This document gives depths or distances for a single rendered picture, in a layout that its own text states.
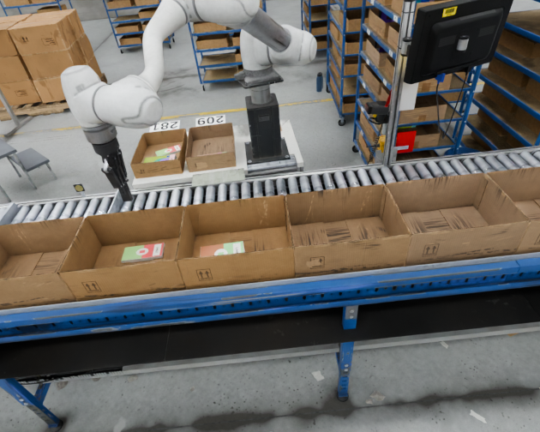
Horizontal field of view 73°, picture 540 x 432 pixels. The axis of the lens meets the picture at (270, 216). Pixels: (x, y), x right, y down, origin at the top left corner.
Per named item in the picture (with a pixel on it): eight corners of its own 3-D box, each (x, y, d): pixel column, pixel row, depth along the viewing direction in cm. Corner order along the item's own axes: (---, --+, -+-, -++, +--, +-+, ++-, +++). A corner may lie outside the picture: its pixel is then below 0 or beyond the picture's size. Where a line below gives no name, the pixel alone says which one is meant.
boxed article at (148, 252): (126, 249, 150) (124, 247, 149) (165, 245, 151) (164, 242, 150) (122, 263, 145) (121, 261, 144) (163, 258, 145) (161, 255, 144)
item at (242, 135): (289, 122, 260) (289, 118, 258) (303, 166, 216) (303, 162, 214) (147, 141, 258) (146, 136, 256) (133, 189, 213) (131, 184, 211)
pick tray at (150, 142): (189, 141, 245) (185, 128, 239) (183, 173, 216) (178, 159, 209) (147, 146, 245) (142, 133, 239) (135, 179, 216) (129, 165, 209)
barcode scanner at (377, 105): (362, 118, 197) (366, 99, 190) (383, 119, 198) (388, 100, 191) (364, 124, 192) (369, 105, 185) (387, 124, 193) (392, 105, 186)
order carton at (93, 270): (195, 236, 154) (185, 204, 143) (188, 292, 132) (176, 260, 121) (101, 246, 154) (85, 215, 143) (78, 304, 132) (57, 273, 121)
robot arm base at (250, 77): (231, 75, 202) (230, 65, 199) (270, 68, 206) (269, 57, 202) (238, 87, 189) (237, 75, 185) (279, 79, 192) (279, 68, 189)
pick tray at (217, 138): (234, 135, 246) (232, 122, 239) (237, 166, 217) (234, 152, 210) (192, 141, 245) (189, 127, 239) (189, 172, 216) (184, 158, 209)
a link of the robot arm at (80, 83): (69, 126, 107) (102, 133, 102) (44, 72, 97) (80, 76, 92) (96, 111, 114) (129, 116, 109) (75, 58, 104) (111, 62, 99)
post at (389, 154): (393, 171, 214) (421, -3, 157) (396, 176, 210) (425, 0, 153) (373, 173, 214) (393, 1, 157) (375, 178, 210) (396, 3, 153)
